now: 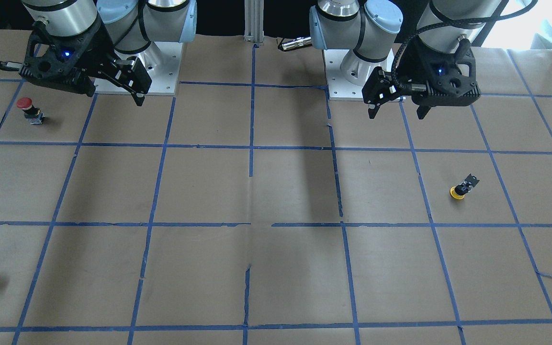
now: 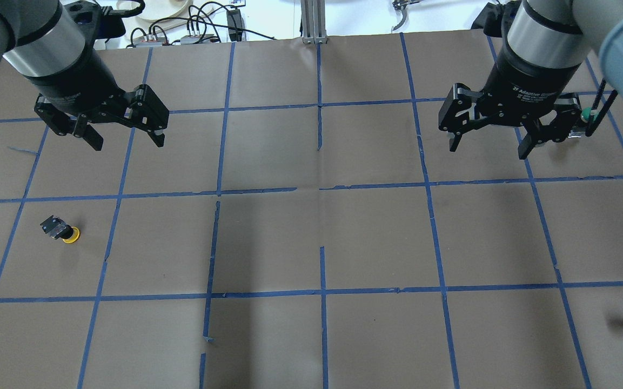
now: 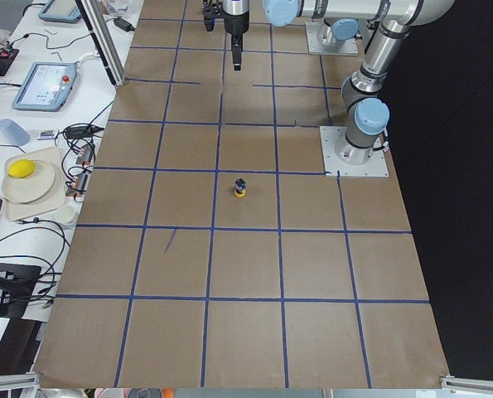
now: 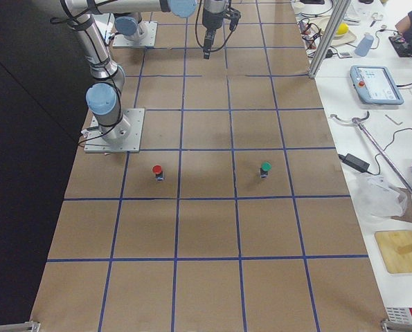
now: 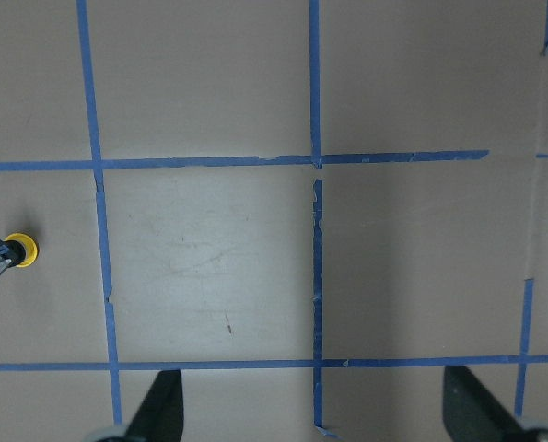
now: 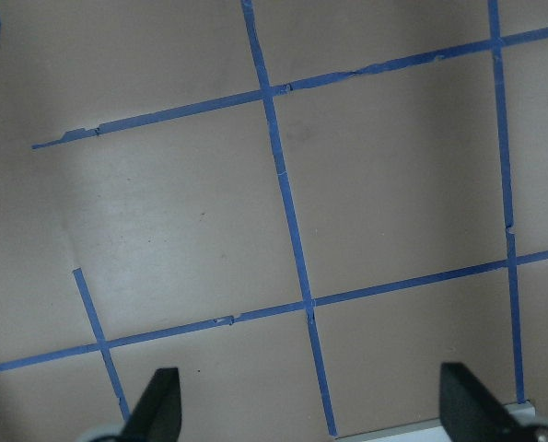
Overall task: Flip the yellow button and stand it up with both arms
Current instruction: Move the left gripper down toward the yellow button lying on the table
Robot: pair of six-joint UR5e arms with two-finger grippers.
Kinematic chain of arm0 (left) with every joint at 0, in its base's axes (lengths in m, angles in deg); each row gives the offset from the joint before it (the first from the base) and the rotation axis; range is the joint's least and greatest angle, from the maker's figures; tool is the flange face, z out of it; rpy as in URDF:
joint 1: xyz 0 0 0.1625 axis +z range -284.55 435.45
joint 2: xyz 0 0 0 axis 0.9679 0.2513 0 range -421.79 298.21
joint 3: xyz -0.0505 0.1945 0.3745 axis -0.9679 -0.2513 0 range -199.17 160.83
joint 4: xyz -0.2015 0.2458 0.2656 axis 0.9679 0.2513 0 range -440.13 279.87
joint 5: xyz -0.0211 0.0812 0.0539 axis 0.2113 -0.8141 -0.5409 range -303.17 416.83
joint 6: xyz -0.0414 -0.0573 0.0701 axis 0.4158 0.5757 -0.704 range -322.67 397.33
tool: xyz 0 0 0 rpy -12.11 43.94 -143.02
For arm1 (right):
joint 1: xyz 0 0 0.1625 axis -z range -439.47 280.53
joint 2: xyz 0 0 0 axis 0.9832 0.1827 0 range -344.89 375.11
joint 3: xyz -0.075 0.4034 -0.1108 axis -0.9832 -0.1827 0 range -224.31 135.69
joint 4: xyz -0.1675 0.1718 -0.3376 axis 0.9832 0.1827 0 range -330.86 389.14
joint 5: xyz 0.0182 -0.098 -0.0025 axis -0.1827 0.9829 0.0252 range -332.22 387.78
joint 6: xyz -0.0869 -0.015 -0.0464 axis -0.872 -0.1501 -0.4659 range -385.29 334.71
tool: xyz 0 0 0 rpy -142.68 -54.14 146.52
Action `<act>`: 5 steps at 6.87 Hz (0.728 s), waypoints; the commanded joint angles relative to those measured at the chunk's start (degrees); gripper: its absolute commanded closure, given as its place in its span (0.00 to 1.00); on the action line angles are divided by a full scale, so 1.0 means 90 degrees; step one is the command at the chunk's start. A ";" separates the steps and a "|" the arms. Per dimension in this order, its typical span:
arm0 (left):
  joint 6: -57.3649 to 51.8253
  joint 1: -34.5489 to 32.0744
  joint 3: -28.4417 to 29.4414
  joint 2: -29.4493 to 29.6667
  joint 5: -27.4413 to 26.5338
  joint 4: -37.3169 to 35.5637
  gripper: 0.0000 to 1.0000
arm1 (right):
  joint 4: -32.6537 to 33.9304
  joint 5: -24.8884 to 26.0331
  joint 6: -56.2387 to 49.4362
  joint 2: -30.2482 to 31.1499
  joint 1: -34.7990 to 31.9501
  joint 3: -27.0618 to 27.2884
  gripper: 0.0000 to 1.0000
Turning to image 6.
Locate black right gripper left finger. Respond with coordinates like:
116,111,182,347
119,367,182,442

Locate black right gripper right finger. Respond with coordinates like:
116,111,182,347
439,363,531,442

